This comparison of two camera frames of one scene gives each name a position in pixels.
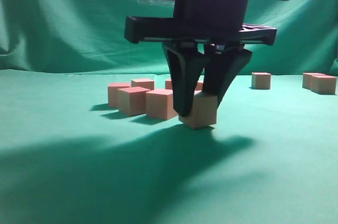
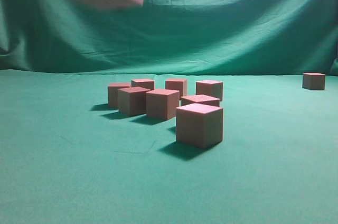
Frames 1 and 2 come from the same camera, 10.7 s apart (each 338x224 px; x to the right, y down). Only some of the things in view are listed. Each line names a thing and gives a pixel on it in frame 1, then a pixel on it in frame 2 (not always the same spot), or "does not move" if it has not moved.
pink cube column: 324,84 -> 199,125
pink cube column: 307,79 does not move
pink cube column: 132,101 does not move
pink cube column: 144,83 does not move
